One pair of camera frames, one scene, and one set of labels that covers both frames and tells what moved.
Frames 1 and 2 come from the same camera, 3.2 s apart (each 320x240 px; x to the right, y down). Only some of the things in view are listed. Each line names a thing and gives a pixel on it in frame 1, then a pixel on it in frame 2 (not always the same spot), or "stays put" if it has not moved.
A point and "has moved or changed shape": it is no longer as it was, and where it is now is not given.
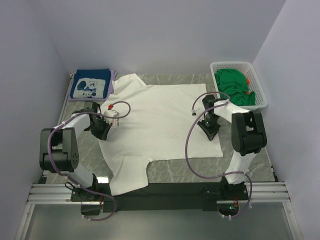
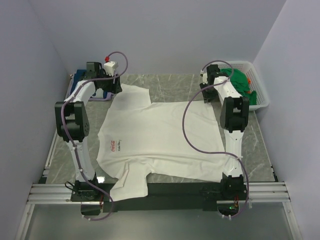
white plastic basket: x=253 y=83 stays put
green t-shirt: x=234 y=83 stays put
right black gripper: x=208 y=126 → x=206 y=93
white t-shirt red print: x=156 y=122 has moved or changed shape
